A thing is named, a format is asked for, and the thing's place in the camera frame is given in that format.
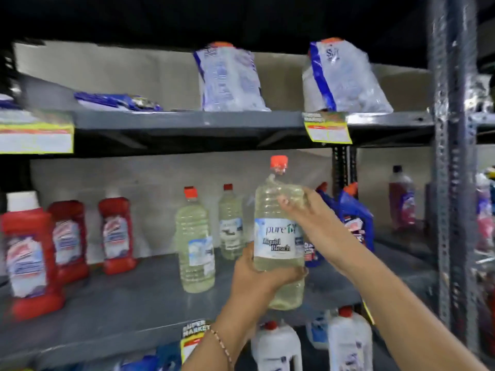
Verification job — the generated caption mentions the person's right hand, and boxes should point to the person's right hand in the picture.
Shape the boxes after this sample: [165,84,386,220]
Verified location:
[276,187,355,272]

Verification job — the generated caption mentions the person's left hand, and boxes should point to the person's left hand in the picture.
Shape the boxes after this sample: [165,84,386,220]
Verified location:
[228,242,309,318]

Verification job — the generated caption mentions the large clear yellow liquid bottle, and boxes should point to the large clear yellow liquid bottle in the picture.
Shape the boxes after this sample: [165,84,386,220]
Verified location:
[253,155,307,310]

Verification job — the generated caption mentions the person's right forearm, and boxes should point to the person's right forearm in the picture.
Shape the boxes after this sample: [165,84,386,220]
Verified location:
[329,243,489,371]

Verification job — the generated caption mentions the person's left forearm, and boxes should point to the person's left forearm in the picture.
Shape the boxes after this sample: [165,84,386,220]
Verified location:
[181,299,271,371]

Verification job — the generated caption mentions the blue angled-neck cleaner bottle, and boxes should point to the blue angled-neck cleaner bottle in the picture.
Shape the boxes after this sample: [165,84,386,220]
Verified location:
[338,182,375,252]
[303,182,342,268]

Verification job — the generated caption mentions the black perforated rear upright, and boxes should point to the black perforated rear upright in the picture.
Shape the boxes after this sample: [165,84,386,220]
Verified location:
[331,145,359,198]

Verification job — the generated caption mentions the white jug with blue label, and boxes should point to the white jug with blue label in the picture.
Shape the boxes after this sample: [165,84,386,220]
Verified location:
[305,310,334,350]

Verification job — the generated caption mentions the white plastic jug red cap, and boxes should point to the white plastic jug red cap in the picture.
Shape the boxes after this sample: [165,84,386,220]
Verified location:
[327,306,374,371]
[250,321,303,371]

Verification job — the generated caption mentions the small yellow hanging tag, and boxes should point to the small yellow hanging tag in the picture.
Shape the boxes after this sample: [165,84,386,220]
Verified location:
[361,300,376,326]

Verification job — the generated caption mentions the pink liquid bottle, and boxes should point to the pink liquid bottle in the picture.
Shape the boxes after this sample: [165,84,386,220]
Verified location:
[388,165,417,232]

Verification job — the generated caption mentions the black and yellow shelf label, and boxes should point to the black and yellow shelf label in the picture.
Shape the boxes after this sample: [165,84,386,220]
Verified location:
[180,319,212,364]

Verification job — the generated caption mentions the white and blue powder bag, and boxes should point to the white and blue powder bag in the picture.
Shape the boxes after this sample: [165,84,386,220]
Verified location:
[193,41,271,113]
[301,37,394,114]

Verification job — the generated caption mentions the grey metal shelf board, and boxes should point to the grey metal shelf board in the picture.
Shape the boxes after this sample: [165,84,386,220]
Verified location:
[0,242,438,370]
[0,109,495,148]

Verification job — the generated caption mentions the blue packets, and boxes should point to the blue packets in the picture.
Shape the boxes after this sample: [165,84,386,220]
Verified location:
[114,342,183,371]

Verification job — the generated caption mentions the perforated grey metal upright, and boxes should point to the perforated grey metal upright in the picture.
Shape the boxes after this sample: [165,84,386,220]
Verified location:
[427,0,481,354]

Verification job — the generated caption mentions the red cleaner bottle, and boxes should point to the red cleaner bottle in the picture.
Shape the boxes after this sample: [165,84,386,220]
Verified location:
[97,189,138,276]
[47,200,90,285]

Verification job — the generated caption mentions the colourful bottles on neighbouring rack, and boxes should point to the colourful bottles on neighbouring rack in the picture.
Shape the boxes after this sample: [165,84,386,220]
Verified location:
[475,165,495,253]

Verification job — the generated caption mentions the flat blue packet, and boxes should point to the flat blue packet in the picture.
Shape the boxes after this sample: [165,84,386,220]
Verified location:
[74,92,163,113]

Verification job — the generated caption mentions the red bottle with white cap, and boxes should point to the red bottle with white cap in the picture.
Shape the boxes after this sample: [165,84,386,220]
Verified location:
[0,191,66,322]

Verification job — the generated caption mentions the wide yellow shelf price label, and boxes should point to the wide yellow shelf price label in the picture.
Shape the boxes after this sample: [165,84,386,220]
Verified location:
[0,111,75,155]

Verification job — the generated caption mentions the beaded wrist bracelet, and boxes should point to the beaded wrist bracelet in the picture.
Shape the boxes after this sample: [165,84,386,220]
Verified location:
[209,328,235,370]

